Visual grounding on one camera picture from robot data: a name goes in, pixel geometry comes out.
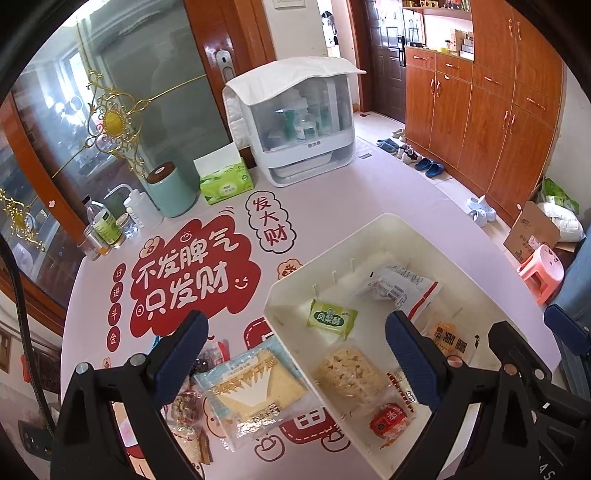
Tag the person's blue trousers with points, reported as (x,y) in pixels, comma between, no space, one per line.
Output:
(577,286)

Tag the blue slipper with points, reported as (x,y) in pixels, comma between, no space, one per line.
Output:
(392,147)
(383,143)

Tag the pink plastic stool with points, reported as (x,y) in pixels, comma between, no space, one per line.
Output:
(542,272)

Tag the green label glass bottle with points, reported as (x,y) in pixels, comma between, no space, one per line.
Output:
(104,224)

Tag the green tissue box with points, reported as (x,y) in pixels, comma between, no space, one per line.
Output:
(226,180)

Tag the small green-white red packet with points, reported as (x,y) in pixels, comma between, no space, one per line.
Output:
(406,392)

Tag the cardboard box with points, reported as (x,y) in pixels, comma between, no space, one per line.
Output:
(531,235)

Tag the glass door gold ornament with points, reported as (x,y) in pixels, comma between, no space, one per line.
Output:
(152,60)
(23,184)

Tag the white sterilizer appliance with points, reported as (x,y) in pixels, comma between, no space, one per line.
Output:
(286,74)

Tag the green bag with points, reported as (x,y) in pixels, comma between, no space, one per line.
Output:
(561,194)

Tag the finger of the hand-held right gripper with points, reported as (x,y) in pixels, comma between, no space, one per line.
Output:
(517,350)
(565,318)

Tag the orange bread packet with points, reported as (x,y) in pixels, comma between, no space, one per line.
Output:
(452,339)

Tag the white sneaker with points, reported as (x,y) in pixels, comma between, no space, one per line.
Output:
(411,157)
(406,150)

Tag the white light switch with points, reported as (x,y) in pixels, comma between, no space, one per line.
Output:
(288,3)

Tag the white and red snack packet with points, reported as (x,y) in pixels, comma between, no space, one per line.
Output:
(401,286)

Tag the wooden wall cabinet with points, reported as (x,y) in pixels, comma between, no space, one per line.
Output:
(485,115)

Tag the white plastic bag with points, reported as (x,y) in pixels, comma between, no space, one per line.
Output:
(563,221)

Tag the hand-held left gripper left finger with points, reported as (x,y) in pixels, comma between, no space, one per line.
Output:
(180,360)

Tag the black door lock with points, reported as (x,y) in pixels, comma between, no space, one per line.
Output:
(402,50)

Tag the white plastic bin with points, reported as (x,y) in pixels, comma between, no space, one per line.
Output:
(295,304)

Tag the rice cracker clear packet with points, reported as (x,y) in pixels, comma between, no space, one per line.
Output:
(353,376)

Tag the white baby shoe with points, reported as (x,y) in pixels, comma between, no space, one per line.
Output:
(485,216)
(474,204)

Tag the teal canister brown lid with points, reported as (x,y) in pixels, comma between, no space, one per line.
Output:
(168,191)

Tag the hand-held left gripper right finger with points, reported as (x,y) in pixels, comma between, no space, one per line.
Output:
(413,364)

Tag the white squeeze bottle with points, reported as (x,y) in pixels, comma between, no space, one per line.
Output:
(141,207)

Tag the small glass jar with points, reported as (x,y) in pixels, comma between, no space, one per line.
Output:
(127,226)

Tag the blue clog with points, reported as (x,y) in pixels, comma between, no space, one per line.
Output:
(435,170)
(424,165)

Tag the brown entrance door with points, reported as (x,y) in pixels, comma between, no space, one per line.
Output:
(383,55)

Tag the small green packet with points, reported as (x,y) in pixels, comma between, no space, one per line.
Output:
(331,319)

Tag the metal can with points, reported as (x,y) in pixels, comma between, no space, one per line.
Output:
(91,244)

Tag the brown nut clear packet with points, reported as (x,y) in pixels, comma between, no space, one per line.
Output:
(187,408)

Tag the blue yellow cracker packet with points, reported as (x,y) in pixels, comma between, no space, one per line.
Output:
(254,392)

